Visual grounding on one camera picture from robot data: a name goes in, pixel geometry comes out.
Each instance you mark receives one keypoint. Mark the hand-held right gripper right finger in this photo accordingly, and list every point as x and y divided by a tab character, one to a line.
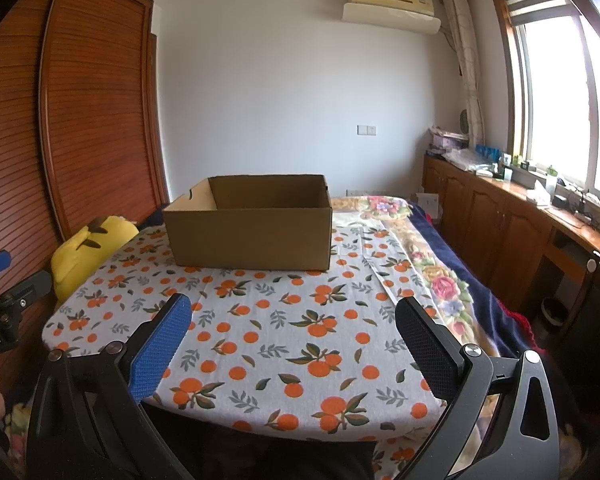
422	340

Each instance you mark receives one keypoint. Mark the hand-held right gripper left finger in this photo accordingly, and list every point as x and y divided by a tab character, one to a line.
160	345

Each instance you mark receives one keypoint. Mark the cardboard box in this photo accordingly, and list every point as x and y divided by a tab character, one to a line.
250	240

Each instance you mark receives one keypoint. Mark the yellow plush toy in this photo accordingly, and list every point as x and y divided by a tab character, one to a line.
85	255

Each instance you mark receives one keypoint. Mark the dark blue blanket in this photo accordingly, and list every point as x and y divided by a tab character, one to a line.
475	280

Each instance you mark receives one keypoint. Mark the red knitted cloth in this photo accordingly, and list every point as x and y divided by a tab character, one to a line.
522	327

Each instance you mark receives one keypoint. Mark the orange print tablecloth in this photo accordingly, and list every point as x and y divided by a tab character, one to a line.
280	320

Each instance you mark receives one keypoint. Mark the white paper bag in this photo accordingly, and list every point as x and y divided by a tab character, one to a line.
427	206

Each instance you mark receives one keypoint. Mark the round waste bin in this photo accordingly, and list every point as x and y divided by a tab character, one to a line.
555	316

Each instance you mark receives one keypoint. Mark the long wooden cabinet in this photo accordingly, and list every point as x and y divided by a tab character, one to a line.
485	220

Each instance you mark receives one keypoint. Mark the wooden slatted wardrobe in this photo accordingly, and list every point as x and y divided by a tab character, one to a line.
80	135

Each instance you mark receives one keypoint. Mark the clear plastic bag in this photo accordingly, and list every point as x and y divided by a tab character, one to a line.
467	160

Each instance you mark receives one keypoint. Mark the white tissue pack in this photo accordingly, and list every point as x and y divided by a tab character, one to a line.
539	192

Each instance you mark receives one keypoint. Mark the blue bottles pack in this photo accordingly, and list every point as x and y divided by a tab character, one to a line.
487	152

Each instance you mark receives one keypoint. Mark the pile of boxes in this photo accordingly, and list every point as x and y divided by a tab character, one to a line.
447	140

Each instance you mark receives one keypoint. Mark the round hand fan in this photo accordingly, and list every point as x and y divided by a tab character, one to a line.
463	121

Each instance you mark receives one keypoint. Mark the pale patterned curtain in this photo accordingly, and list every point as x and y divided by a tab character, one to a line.
467	60

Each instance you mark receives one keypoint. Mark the wooden framed window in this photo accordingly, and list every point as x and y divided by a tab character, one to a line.
560	85

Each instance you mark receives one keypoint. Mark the white wall switch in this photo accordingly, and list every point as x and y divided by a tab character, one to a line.
366	130

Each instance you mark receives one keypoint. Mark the wall air conditioner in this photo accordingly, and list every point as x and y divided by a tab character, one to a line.
390	10

